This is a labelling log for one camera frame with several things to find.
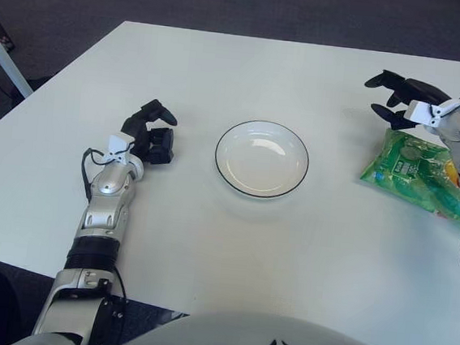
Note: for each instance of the green potato chip bag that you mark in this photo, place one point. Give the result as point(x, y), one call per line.
point(409, 173)

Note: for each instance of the white plate with black rim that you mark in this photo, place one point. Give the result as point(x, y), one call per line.
point(261, 159)

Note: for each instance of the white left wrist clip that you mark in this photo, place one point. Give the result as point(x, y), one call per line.
point(119, 145)

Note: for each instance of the black box on floor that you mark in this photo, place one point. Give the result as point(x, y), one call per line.
point(1, 32)

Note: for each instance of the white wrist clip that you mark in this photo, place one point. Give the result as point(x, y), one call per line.
point(119, 145)
point(421, 111)

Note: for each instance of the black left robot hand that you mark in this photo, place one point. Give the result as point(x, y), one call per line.
point(159, 145)

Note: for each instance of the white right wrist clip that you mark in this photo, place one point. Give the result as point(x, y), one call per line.
point(421, 111)

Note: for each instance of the white desk leg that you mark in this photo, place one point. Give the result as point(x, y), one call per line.
point(6, 57)

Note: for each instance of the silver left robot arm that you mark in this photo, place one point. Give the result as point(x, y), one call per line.
point(104, 209)

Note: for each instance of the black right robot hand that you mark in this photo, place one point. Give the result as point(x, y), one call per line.
point(421, 91)

